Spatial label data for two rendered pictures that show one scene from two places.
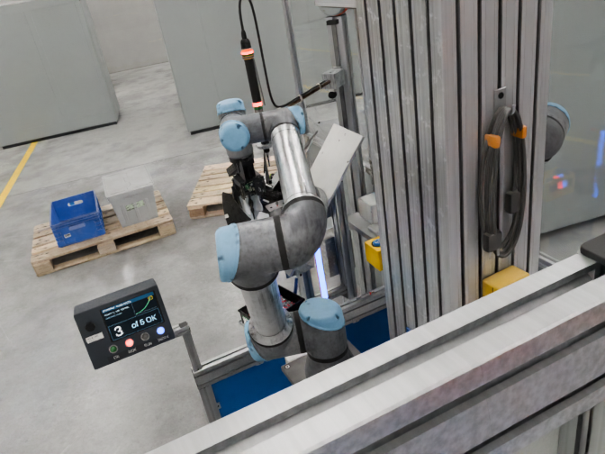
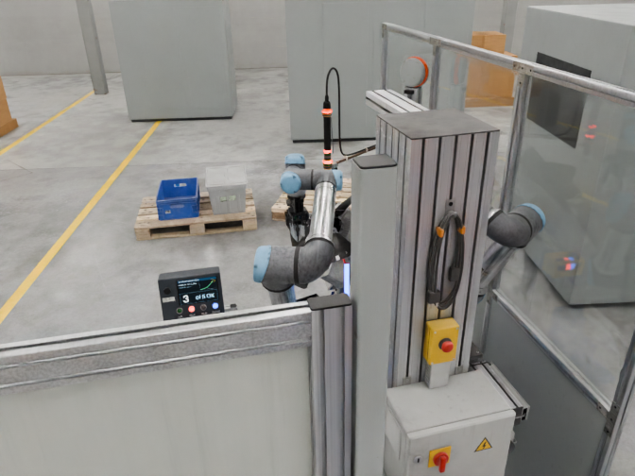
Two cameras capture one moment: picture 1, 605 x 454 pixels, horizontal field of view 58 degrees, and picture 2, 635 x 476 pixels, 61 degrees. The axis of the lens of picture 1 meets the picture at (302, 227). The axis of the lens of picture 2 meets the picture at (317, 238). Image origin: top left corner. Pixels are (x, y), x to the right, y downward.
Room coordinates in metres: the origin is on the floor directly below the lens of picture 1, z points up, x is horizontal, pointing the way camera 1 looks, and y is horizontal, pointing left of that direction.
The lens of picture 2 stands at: (-0.43, -0.23, 2.42)
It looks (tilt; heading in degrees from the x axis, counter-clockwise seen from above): 27 degrees down; 9
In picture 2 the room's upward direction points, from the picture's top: 1 degrees counter-clockwise
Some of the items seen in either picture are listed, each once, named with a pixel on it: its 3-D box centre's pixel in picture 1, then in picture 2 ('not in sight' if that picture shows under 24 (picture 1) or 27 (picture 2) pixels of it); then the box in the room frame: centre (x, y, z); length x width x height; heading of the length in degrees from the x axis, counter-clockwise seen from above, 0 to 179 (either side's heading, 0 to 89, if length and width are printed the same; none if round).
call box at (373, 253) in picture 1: (389, 250); not in sight; (1.80, -0.32, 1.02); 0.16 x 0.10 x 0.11; 111
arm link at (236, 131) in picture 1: (240, 131); (296, 179); (1.36, 0.11, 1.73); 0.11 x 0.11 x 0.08; 2
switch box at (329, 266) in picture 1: (336, 250); not in sight; (2.36, -0.15, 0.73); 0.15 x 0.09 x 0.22; 111
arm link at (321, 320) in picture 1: (320, 326); not in sight; (1.18, 0.00, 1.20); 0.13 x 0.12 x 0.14; 92
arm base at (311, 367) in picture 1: (329, 358); not in sight; (1.18, -0.01, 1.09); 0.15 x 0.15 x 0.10
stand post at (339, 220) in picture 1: (348, 284); not in sight; (2.28, -0.18, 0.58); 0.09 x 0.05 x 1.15; 21
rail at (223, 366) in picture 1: (306, 330); not in sight; (1.66, 0.05, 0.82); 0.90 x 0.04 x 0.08; 111
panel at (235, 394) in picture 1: (320, 400); not in sight; (1.66, 0.05, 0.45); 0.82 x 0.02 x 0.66; 111
